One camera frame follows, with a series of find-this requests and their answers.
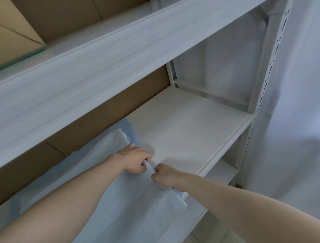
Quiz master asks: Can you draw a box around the person's right hand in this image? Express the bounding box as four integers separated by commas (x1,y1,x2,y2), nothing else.
151,163,190,190

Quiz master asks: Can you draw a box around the person's left hand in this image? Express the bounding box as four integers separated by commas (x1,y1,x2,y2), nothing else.
114,143,152,175

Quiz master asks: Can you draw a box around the blue white absorbent pad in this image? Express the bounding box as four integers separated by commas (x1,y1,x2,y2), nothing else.
0,117,188,243

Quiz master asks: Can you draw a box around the person's left forearm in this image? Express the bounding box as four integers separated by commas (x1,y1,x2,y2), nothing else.
0,154,128,243

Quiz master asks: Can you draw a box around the person's right forearm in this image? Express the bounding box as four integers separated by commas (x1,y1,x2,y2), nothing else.
175,173,320,243

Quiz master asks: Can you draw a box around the brown cardboard back panel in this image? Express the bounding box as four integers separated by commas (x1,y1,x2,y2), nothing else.
0,64,171,206
12,0,155,45

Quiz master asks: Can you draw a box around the white metal shelving rack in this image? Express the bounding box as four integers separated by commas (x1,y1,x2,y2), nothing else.
0,0,294,243

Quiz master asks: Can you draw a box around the small brown cardboard box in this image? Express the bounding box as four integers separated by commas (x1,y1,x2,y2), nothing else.
0,0,47,70

